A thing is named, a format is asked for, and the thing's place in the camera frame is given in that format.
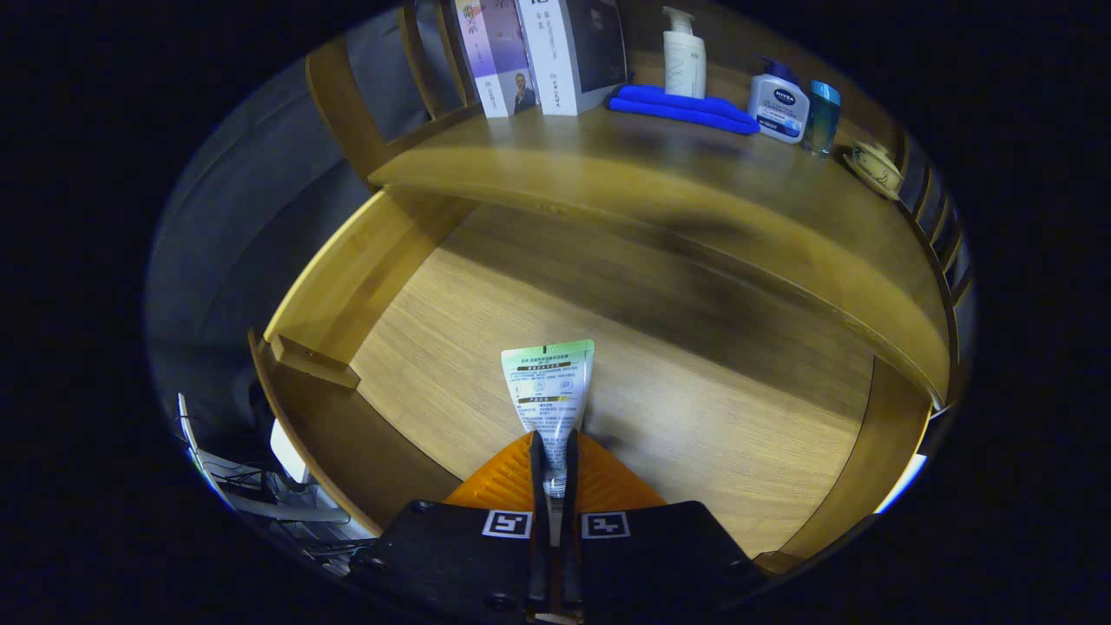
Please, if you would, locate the white pump bottle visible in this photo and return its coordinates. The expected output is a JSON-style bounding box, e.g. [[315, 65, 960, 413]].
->
[[662, 6, 707, 99]]

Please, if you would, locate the wooden drawer with black knob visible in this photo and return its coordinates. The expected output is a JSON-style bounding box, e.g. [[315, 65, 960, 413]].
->
[[247, 187, 934, 565]]

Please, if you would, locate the blue folded cloth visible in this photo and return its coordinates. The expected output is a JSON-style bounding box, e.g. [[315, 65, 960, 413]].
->
[[605, 83, 761, 136]]

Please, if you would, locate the white bottle with blue cap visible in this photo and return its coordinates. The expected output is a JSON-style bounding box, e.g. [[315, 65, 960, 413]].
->
[[748, 57, 811, 144]]

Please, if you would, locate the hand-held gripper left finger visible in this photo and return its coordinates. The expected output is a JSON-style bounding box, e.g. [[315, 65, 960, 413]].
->
[[352, 431, 549, 625]]

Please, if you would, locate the brown wooden cabinet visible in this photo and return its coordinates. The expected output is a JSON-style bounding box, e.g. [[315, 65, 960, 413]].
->
[[304, 0, 977, 413]]

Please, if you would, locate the white squeeze tube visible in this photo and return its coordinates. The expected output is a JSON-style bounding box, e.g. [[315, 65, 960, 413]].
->
[[501, 339, 596, 500]]

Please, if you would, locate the white flat panel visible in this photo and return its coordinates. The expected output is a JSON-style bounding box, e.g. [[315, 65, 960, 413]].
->
[[872, 451, 930, 515]]

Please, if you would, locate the beige lidded teacup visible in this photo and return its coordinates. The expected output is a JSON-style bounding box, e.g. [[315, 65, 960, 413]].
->
[[844, 139, 904, 202]]

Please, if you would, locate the teal bottle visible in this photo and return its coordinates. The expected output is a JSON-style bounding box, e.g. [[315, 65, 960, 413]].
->
[[801, 80, 842, 159]]

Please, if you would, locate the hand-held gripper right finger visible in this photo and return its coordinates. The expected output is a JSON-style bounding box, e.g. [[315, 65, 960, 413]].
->
[[564, 431, 769, 625]]

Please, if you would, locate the purple book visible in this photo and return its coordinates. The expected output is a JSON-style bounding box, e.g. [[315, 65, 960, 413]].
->
[[453, 0, 541, 119]]

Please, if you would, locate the thick white book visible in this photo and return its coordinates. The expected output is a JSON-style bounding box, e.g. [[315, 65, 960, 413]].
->
[[516, 0, 628, 117]]

